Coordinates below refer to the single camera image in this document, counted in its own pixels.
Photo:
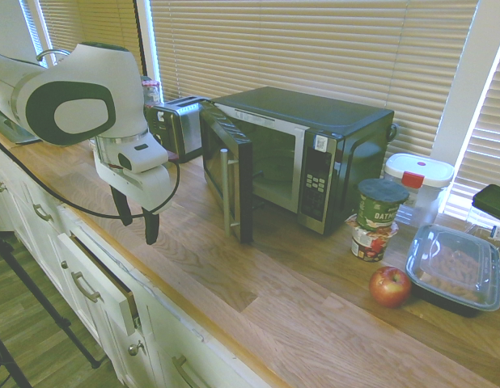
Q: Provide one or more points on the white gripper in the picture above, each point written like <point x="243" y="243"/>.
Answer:
<point x="151" y="188"/>

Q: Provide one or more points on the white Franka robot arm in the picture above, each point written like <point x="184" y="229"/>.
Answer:
<point x="92" y="68"/>

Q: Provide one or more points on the black steel microwave oven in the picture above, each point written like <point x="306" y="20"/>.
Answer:
<point x="314" y="115"/>

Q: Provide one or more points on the white open drawer front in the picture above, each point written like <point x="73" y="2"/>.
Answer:
<point x="100" y="283"/>

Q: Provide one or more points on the round metal cabinet knob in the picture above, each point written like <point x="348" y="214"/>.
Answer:
<point x="64" y="264"/>
<point x="0" y="187"/>
<point x="134" y="348"/>

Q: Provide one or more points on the stainless steel toaster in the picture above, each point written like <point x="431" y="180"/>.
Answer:
<point x="181" y="129"/>

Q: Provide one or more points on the white kitchen cabinet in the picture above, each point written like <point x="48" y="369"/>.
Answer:
<point x="39" y="242"/>

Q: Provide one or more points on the glass jar with red lid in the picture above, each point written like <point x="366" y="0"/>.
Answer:
<point x="151" y="91"/>

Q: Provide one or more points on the stainless steel sink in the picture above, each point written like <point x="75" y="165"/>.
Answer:
<point x="11" y="129"/>

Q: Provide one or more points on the chrome curved faucet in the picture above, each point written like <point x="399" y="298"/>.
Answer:
<point x="52" y="51"/>

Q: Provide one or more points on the narrow beige window blind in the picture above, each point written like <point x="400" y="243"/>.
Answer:
<point x="490" y="133"/>
<point x="92" y="24"/>

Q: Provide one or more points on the white red oatmeal cup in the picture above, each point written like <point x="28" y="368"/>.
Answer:
<point x="371" y="244"/>

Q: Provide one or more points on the green oatmeal cup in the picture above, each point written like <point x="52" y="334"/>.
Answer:
<point x="381" y="206"/>

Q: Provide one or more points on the wide beige window blind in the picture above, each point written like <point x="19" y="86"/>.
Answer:
<point x="314" y="44"/>

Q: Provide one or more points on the red apple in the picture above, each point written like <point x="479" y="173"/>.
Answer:
<point x="389" y="287"/>

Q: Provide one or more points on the clear container white lid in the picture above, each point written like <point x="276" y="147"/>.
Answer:
<point x="420" y="174"/>

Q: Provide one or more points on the black food container clear lid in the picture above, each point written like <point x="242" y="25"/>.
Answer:
<point x="456" y="266"/>

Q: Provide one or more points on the black lidded container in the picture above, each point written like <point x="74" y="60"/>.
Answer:
<point x="492" y="202"/>

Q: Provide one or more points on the clear plastic packaging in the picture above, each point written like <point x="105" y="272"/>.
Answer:
<point x="494" y="236"/>

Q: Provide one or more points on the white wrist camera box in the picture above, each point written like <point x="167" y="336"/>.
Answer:
<point x="147" y="155"/>

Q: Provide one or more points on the black camera tripod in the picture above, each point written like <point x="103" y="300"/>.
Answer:
<point x="43" y="299"/>

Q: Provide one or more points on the white window frame post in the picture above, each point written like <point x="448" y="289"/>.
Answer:
<point x="468" y="81"/>
<point x="147" y="40"/>

